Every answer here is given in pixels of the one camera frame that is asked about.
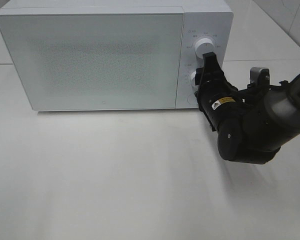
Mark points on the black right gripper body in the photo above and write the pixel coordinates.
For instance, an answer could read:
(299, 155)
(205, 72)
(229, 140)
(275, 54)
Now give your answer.
(217, 94)

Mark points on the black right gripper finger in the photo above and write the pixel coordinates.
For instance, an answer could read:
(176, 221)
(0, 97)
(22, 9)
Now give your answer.
(211, 68)
(199, 78)

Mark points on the white microwave knob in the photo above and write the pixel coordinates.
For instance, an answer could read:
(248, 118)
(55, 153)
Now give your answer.
(203, 46)
(192, 79)

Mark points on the round white door-release button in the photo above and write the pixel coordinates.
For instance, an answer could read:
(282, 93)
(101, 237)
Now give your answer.
(192, 101)

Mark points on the white microwave door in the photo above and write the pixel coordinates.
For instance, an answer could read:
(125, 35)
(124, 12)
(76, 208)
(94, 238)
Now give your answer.
(96, 62)

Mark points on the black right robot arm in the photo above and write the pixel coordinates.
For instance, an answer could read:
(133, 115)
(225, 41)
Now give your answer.
(253, 123)

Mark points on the white microwave oven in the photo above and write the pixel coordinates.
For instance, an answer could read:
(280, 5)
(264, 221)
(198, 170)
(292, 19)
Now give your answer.
(201, 18)

